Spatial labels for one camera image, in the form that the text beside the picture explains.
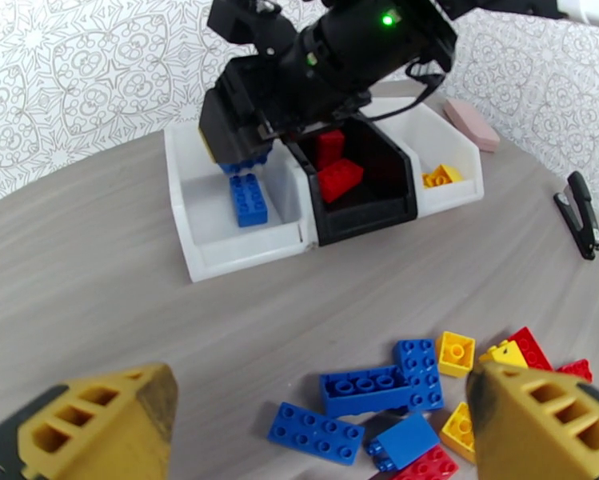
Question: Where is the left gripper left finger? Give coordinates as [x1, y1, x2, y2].
[0, 362, 179, 480]

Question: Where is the red lego brick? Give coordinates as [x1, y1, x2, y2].
[317, 158, 365, 205]
[389, 445, 460, 480]
[556, 358, 594, 385]
[508, 326, 554, 372]
[314, 129, 346, 170]

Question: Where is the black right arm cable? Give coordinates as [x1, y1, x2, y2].
[364, 55, 455, 124]

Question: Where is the blue lego brick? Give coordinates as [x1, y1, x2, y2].
[228, 172, 270, 229]
[318, 364, 413, 420]
[366, 412, 441, 474]
[393, 338, 445, 414]
[218, 155, 270, 178]
[267, 402, 366, 467]

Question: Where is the white plastic bin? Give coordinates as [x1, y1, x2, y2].
[162, 121, 314, 285]
[366, 95, 485, 218]

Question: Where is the black plastic bin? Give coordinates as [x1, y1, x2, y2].
[286, 115, 420, 247]

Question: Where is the yellow lego brick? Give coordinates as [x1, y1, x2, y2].
[421, 163, 465, 190]
[438, 401, 477, 465]
[434, 330, 477, 378]
[478, 339, 529, 370]

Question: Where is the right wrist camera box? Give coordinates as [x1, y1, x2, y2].
[207, 0, 298, 46]

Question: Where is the pink rounded case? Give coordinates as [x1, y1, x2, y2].
[442, 97, 501, 154]

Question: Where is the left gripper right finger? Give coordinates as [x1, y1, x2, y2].
[466, 362, 599, 480]

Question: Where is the black stapler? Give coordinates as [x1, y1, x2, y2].
[553, 170, 599, 261]

